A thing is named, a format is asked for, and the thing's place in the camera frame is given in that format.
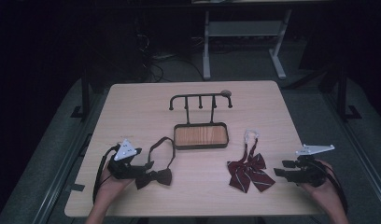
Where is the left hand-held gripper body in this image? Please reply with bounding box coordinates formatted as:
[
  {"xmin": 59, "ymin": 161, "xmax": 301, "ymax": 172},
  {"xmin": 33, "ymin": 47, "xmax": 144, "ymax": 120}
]
[{"xmin": 107, "ymin": 138, "xmax": 143, "ymax": 181}]

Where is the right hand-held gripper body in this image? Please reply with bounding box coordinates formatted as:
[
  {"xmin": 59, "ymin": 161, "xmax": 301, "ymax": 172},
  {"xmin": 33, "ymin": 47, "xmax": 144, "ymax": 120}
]
[{"xmin": 295, "ymin": 144, "xmax": 336, "ymax": 189}]

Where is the dark brown bow tie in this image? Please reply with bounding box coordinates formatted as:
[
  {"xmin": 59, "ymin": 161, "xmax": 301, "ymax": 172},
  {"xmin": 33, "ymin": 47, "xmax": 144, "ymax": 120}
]
[{"xmin": 134, "ymin": 136, "xmax": 176, "ymax": 190}]

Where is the red striped bow tie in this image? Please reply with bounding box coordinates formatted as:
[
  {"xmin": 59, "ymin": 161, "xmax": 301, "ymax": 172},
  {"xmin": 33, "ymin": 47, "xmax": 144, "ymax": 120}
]
[{"xmin": 226, "ymin": 128, "xmax": 276, "ymax": 194}]

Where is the black hook rack wooden tray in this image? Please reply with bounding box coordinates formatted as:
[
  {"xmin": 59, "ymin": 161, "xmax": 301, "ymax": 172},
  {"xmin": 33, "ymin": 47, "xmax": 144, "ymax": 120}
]
[{"xmin": 168, "ymin": 90, "xmax": 233, "ymax": 151}]

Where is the person's right hand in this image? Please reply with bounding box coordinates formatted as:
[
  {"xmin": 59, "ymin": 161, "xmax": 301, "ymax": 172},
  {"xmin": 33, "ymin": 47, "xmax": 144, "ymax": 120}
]
[{"xmin": 300, "ymin": 159, "xmax": 340, "ymax": 213}]

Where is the person's left hand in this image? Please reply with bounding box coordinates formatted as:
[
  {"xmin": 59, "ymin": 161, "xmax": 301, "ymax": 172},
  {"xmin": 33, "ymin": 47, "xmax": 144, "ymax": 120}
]
[{"xmin": 95, "ymin": 171, "xmax": 135, "ymax": 203}]

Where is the grey tape strip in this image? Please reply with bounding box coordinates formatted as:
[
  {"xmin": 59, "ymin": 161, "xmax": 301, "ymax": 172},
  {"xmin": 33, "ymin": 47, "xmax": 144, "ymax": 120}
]
[{"xmin": 64, "ymin": 183, "xmax": 86, "ymax": 193}]

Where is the black metal stand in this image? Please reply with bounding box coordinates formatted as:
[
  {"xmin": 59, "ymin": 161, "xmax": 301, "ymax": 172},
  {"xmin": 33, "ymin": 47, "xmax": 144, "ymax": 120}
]
[
  {"xmin": 69, "ymin": 69, "xmax": 93, "ymax": 121},
  {"xmin": 333, "ymin": 66, "xmax": 363, "ymax": 123}
]

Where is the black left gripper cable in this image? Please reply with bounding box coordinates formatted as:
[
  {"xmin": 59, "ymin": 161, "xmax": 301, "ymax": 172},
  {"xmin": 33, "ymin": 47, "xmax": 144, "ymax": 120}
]
[{"xmin": 92, "ymin": 145, "xmax": 121, "ymax": 204}]

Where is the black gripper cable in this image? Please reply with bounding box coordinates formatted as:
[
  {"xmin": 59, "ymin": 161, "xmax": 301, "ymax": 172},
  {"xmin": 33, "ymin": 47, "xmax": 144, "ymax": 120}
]
[
  {"xmin": 314, "ymin": 160, "xmax": 349, "ymax": 216},
  {"xmin": 92, "ymin": 145, "xmax": 121, "ymax": 204}
]

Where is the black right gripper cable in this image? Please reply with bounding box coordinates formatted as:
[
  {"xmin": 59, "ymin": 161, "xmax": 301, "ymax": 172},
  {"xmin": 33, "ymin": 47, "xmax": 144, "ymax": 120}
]
[{"xmin": 314, "ymin": 160, "xmax": 349, "ymax": 216}]

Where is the metal floor rail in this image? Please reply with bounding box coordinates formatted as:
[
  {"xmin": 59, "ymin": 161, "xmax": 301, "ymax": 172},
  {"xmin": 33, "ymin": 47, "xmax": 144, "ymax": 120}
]
[
  {"xmin": 320, "ymin": 91, "xmax": 381, "ymax": 206},
  {"xmin": 31, "ymin": 92, "xmax": 103, "ymax": 224}
]

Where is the tangle of floor cables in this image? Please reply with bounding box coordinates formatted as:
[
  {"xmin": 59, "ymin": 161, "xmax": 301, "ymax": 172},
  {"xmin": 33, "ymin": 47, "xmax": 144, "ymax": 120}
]
[{"xmin": 134, "ymin": 31, "xmax": 205, "ymax": 83}]

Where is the grey metal desk frame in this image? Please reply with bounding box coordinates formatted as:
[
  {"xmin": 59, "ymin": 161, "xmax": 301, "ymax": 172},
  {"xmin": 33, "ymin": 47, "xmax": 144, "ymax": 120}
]
[{"xmin": 202, "ymin": 8, "xmax": 293, "ymax": 81}]

